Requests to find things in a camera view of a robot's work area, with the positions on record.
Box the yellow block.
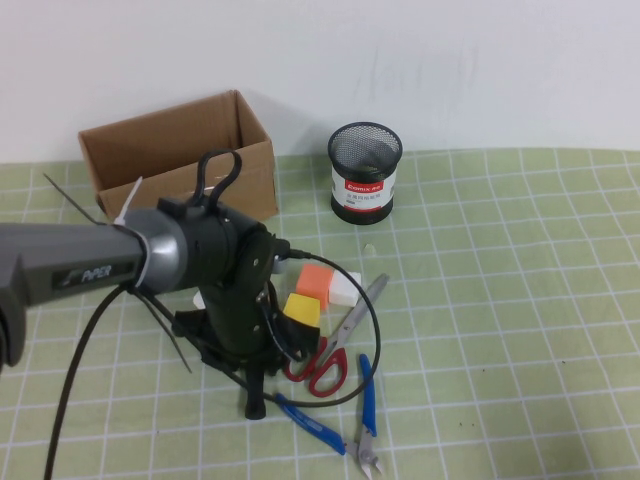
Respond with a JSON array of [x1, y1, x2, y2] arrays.
[[282, 293, 322, 330]]

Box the red-handled scissors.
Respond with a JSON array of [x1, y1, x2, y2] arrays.
[[284, 272, 391, 399]]

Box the white block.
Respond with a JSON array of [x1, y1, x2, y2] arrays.
[[327, 269, 362, 307]]

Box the left arm short cable loop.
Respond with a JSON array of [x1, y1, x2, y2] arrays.
[[196, 148, 243, 207]]

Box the black mesh pen holder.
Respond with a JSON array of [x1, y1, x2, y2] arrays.
[[327, 121, 404, 226]]

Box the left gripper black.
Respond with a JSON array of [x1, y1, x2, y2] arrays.
[[173, 308, 322, 421]]

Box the brown cardboard box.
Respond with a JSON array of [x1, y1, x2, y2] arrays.
[[77, 88, 280, 226]]

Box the orange block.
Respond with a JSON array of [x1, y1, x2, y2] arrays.
[[295, 263, 335, 311]]

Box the blue-handled cutting pliers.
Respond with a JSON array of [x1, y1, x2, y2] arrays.
[[273, 353, 387, 477]]

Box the left arm long black cable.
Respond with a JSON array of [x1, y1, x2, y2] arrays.
[[42, 247, 384, 480]]

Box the green checked tablecloth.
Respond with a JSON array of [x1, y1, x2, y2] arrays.
[[0, 147, 640, 480]]

